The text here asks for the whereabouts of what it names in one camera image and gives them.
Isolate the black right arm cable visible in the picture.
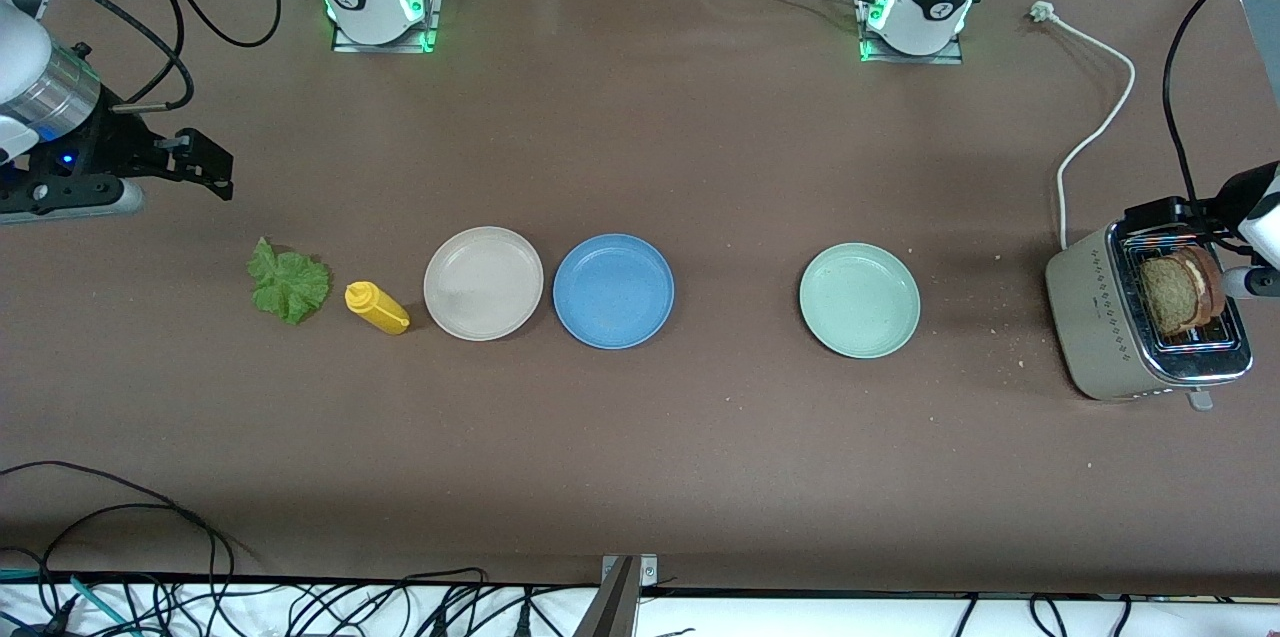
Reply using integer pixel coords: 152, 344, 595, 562
100, 0, 284, 113

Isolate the green lettuce leaf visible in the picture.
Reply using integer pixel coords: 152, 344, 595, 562
247, 237, 332, 326

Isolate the brown bread slice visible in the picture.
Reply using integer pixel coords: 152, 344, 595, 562
1140, 255, 1207, 338
1188, 247, 1228, 323

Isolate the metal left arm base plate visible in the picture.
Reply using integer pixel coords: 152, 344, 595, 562
855, 0, 967, 66

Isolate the teal cable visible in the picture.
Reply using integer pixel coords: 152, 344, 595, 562
0, 567, 136, 637

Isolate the blue round plate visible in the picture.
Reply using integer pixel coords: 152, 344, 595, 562
553, 234, 676, 350

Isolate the beige round plate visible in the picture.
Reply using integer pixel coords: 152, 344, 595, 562
423, 226, 545, 342

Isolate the aluminium bracket post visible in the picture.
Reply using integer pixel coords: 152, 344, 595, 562
572, 554, 659, 637

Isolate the silver beige toaster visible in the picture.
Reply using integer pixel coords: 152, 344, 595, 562
1045, 214, 1254, 411

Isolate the mint green round plate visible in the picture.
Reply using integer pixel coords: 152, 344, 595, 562
799, 243, 922, 359

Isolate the yellow mustard squeeze bottle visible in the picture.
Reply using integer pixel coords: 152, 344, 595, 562
345, 281, 411, 336

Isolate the black cable tangle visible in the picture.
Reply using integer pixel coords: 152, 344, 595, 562
0, 462, 701, 637

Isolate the white toaster power cable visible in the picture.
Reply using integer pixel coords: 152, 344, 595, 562
1030, 1, 1138, 253

